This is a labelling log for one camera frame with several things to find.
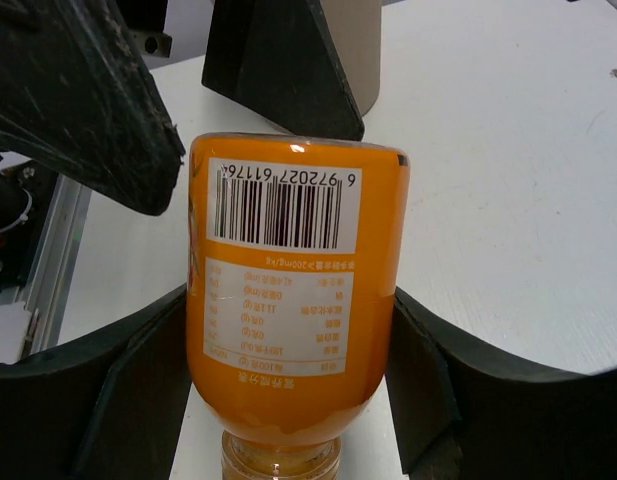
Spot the orange juice bottle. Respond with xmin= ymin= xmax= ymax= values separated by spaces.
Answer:
xmin=186 ymin=133 xmax=410 ymax=479

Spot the aluminium table front rail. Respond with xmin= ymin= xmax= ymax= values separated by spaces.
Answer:
xmin=0 ymin=176 xmax=91 ymax=364

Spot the brown cardboard cylinder bin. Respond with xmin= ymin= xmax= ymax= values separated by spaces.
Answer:
xmin=321 ymin=0 xmax=382 ymax=116

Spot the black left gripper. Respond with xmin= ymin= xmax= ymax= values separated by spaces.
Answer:
xmin=0 ymin=0 xmax=365 ymax=216

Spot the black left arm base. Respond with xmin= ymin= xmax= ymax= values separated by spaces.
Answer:
xmin=0 ymin=154 xmax=58 ymax=291

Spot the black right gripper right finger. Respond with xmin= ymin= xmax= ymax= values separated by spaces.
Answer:
xmin=385 ymin=291 xmax=617 ymax=479

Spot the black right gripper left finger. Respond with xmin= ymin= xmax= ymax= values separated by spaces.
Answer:
xmin=0 ymin=286 xmax=188 ymax=479

